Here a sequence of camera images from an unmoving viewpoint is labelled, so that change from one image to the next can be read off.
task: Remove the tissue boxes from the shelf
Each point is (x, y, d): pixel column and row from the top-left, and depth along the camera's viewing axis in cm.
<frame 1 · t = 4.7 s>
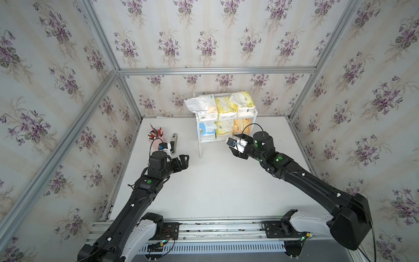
left hand: (183, 158, 79), fingers open
right hand: (237, 138, 77), fingers open
blue tissue pack: (207, 128, 87), point 23 cm above the table
pale yellow tissue pack: (224, 129, 89), point 21 cm above the table
orange tissue pack: (240, 126, 91), point 21 cm above the table
pink metal pen bucket: (156, 137, 98), point 11 cm above the table
red pencil: (153, 129, 100), point 13 cm above the table

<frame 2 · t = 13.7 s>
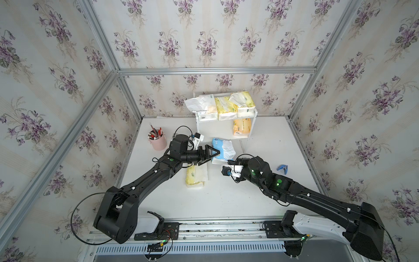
left hand: (216, 157, 75), fingers open
right hand: (232, 158, 75), fingers closed
blue tissue pack: (226, 150, 78), point 23 cm above the table
pale yellow tissue pack: (196, 175, 90), point 4 cm above the table
blue clip: (285, 167, 95), point 3 cm above the table
the other named things where they were.

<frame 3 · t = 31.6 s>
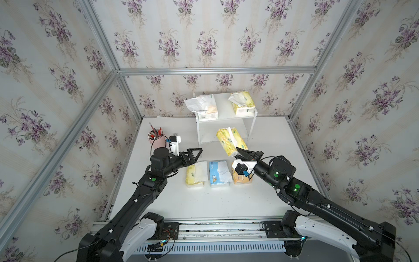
left hand: (198, 153, 73), fingers open
right hand: (240, 146, 64), fingers closed
blue tissue pack: (219, 173, 87), point 7 cm above the table
orange tissue pack: (240, 178, 89), point 3 cm above the table
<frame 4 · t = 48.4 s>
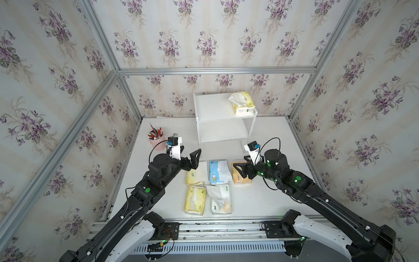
left hand: (194, 150, 69), fingers open
right hand: (240, 162, 73), fingers open
white green tissue pack: (220, 200, 81), point 4 cm above the table
yellow tissue pack top middle: (195, 200, 80), point 5 cm above the table
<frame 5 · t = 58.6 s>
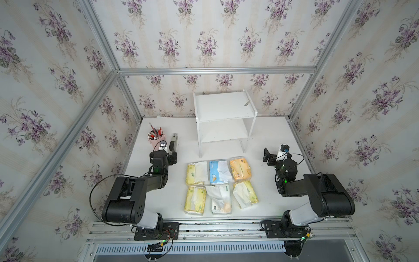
left hand: (165, 151, 93), fingers open
right hand: (276, 149, 90), fingers open
yellow tissue pack top right: (245, 194, 82), point 5 cm above the table
